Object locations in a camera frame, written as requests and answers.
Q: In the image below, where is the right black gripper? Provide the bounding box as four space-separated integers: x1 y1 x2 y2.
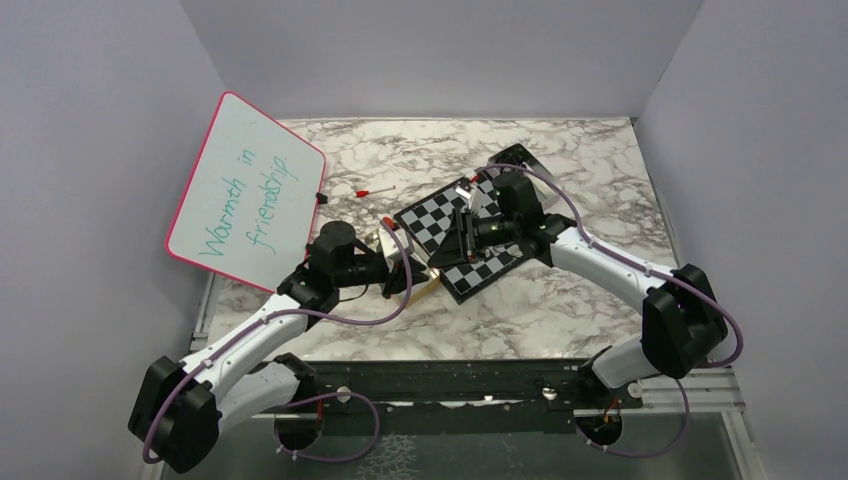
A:
427 207 519 270

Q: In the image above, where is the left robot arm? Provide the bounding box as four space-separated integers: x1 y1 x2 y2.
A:
128 221 428 473

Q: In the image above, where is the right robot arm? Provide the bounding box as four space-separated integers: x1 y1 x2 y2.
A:
428 165 732 407

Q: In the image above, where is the black white chess board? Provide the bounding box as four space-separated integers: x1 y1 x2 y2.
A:
393 172 525 304

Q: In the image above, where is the white board pink rim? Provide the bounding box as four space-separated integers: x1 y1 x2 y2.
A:
165 91 327 291

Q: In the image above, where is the gold tin tray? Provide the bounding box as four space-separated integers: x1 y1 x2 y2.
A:
378 228 438 306

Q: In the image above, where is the red capped white marker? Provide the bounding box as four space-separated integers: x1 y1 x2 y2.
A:
355 185 397 198

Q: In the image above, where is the silver white tin tray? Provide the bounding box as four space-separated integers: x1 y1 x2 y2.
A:
487 143 561 210

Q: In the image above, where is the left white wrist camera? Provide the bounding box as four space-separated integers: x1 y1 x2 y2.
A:
378 226 415 264

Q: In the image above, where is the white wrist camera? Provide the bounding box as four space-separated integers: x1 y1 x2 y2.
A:
378 226 415 264
455 175 490 210

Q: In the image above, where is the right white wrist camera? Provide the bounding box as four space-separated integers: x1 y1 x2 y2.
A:
455 175 490 210

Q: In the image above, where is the black metal base rail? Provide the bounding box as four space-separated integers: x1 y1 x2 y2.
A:
155 357 747 439

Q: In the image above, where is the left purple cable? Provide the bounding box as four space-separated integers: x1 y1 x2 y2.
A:
142 218 415 465

